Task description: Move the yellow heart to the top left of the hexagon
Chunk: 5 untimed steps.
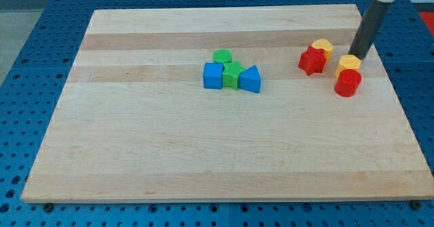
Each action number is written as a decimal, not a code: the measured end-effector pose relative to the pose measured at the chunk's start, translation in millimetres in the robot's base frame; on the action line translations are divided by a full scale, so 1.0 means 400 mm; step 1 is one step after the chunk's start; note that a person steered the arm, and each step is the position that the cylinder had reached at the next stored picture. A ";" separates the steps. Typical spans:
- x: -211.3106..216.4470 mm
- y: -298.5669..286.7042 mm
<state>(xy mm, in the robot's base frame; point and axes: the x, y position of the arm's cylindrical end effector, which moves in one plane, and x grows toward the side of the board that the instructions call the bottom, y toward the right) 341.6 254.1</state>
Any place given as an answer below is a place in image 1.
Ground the yellow hexagon block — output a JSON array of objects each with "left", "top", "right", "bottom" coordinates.
[{"left": 334, "top": 54, "right": 361, "bottom": 78}]

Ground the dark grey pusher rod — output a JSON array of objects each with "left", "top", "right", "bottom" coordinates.
[{"left": 348, "top": 0, "right": 392, "bottom": 60}]

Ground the wooden board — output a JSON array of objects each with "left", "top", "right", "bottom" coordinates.
[{"left": 21, "top": 4, "right": 433, "bottom": 203}]

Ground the green star block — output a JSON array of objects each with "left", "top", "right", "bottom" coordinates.
[{"left": 222, "top": 60, "right": 246, "bottom": 90}]

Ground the red star block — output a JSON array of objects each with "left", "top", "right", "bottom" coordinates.
[{"left": 298, "top": 46, "right": 327, "bottom": 76}]

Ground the red cylinder block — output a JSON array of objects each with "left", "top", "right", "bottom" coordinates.
[{"left": 334, "top": 69, "right": 362, "bottom": 97}]

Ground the blue cube block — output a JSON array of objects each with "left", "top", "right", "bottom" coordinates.
[{"left": 203, "top": 62, "right": 224, "bottom": 89}]

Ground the blue triangle block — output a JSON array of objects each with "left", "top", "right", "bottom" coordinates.
[{"left": 238, "top": 65, "right": 262, "bottom": 93}]

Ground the green cylinder block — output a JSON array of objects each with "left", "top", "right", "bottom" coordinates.
[{"left": 212, "top": 49, "right": 233, "bottom": 63}]

